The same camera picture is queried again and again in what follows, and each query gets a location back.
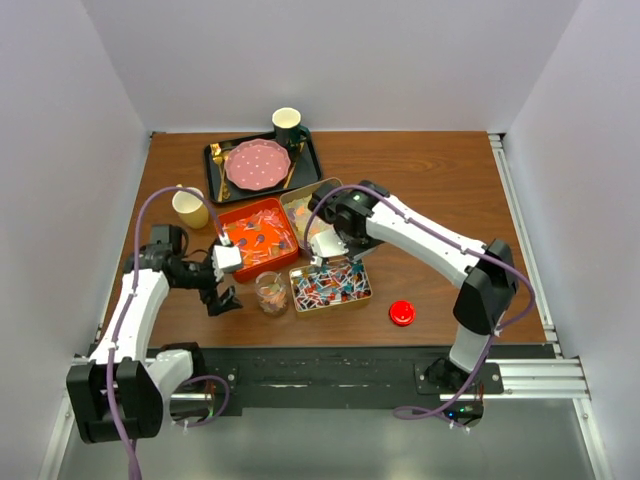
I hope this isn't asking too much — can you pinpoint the gold tin of candies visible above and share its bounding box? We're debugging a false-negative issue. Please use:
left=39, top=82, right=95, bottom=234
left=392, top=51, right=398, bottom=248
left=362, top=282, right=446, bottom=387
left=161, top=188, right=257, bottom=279
left=289, top=259, right=373, bottom=316

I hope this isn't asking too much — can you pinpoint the clear glass jar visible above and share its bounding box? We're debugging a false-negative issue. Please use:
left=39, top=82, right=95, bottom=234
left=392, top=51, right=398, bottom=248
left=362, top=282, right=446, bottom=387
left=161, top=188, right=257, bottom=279
left=255, top=271, right=288, bottom=316

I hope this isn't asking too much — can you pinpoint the gold tin of gummies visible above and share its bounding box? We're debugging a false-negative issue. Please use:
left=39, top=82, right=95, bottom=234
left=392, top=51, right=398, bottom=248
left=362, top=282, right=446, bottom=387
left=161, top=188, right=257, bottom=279
left=280, top=177, right=342, bottom=256

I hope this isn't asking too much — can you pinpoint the orange box of lollipops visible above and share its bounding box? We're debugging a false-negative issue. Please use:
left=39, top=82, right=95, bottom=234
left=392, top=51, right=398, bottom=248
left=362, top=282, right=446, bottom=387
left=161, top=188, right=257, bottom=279
left=219, top=198, right=299, bottom=283

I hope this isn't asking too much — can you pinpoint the red jar lid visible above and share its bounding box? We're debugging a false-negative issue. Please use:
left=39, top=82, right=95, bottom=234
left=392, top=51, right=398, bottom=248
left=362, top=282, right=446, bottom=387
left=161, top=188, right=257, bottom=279
left=389, top=300, right=416, bottom=327

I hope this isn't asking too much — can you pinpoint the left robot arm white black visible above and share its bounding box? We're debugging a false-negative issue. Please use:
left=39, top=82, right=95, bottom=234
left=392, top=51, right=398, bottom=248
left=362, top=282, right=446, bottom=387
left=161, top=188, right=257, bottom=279
left=66, top=224, right=243, bottom=444

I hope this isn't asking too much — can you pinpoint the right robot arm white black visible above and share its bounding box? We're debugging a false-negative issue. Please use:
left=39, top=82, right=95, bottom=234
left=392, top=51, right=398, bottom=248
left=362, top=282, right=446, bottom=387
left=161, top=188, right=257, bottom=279
left=304, top=180, right=518, bottom=393

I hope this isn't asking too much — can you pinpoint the gold knife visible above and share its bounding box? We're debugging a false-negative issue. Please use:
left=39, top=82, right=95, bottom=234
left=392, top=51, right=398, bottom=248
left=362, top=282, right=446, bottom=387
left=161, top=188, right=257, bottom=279
left=284, top=141, right=306, bottom=188

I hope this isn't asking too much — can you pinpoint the yellow mug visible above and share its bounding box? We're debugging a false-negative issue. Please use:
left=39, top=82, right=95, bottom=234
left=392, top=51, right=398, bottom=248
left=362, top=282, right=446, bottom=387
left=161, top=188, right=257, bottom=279
left=171, top=184, right=209, bottom=230

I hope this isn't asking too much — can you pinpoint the pink polka dot plate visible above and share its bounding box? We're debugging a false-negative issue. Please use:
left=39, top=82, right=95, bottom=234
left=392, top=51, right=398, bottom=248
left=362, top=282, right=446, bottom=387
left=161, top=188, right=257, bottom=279
left=227, top=139, right=290, bottom=191

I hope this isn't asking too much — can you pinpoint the dark green mug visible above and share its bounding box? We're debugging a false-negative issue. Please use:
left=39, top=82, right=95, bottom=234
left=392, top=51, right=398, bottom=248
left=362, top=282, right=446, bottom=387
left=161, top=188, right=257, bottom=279
left=271, top=107, right=310, bottom=151

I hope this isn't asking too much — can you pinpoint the gold fork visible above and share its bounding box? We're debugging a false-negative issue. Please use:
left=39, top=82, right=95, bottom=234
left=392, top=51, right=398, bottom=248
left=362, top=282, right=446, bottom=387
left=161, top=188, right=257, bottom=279
left=210, top=143, right=228, bottom=202

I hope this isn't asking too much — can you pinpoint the gold spoon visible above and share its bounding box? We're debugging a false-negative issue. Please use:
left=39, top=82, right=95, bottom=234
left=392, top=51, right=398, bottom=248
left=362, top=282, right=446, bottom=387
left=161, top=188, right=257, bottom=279
left=218, top=150, right=230, bottom=202

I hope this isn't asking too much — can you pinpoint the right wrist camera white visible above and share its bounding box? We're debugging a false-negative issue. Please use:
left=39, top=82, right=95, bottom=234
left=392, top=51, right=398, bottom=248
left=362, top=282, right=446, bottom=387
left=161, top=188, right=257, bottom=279
left=309, top=229, right=348, bottom=267

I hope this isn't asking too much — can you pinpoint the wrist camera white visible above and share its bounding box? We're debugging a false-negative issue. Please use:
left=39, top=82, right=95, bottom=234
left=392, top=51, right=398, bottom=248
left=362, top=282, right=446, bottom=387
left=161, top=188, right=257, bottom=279
left=211, top=244, right=243, bottom=274
left=309, top=229, right=348, bottom=267

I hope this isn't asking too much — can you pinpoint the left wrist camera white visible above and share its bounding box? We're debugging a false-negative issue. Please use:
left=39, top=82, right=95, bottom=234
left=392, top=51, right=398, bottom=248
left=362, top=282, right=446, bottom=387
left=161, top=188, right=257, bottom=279
left=211, top=244, right=243, bottom=274

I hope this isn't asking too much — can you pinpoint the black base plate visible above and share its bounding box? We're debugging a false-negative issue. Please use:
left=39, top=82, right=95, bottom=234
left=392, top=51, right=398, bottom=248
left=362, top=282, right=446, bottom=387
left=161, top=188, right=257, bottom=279
left=148, top=344, right=557, bottom=419

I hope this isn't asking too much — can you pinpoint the right aluminium side rail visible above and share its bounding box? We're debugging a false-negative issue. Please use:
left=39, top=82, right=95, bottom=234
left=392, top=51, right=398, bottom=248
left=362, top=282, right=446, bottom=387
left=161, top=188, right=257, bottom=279
left=488, top=133, right=564, bottom=358

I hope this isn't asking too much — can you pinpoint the aluminium frame rail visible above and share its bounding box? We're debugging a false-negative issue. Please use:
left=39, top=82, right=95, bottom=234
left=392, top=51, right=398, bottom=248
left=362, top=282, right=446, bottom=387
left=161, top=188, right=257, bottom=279
left=37, top=355, right=614, bottom=480

